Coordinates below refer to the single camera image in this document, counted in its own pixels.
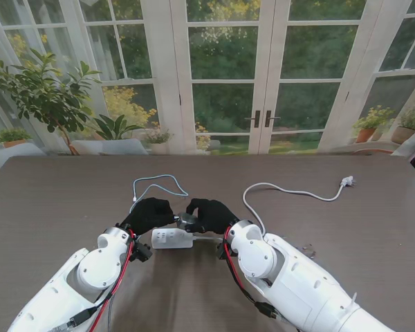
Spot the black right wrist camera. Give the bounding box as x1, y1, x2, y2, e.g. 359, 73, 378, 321
216, 241, 231, 260

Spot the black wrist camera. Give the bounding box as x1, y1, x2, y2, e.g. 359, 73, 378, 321
131, 241, 153, 263
216, 241, 231, 260

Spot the green plant in beige pot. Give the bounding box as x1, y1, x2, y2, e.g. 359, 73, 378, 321
390, 105, 415, 145

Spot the flowering plant in white pot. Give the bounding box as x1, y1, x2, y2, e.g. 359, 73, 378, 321
144, 127, 176, 155

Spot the broad leaf green plant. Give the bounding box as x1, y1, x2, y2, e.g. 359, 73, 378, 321
93, 112, 145, 141

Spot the light blue USB cable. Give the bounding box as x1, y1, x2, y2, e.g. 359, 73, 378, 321
129, 174, 190, 215

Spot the dark door handle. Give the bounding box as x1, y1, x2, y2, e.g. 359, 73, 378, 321
244, 109, 261, 127
264, 109, 281, 127

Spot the grey charger adapter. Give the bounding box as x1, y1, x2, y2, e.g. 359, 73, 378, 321
175, 211, 199, 231

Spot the grey sofa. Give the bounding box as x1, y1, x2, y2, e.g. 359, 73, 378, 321
0, 142, 48, 170

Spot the white power strip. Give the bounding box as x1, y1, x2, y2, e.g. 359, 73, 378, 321
151, 228, 194, 250

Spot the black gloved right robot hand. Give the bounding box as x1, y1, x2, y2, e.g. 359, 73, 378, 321
185, 198, 239, 234

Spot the white french door leaf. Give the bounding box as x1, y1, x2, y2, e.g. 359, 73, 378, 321
266, 0, 381, 153
171, 0, 273, 156

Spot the grey armchair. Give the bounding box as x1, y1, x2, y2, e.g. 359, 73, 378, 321
71, 138, 150, 156

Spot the wooden round side table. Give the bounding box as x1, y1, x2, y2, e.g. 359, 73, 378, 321
328, 143, 395, 156

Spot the white power cord with plug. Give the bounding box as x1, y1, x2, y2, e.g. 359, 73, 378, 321
192, 175, 359, 243

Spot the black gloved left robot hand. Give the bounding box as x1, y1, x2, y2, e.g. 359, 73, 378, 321
120, 197, 176, 236

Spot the yellow-green plant in terracotta pot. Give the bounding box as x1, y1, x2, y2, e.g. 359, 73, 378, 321
352, 105, 395, 143

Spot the small plant in terracotta pot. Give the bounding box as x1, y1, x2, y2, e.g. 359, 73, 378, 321
0, 127, 32, 148

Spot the light grey chair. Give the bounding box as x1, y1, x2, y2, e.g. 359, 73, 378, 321
390, 127, 415, 170

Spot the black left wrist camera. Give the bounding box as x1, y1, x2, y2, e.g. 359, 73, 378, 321
131, 241, 153, 263

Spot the tall leafy potted tree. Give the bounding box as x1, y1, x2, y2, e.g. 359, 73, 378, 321
0, 46, 103, 156

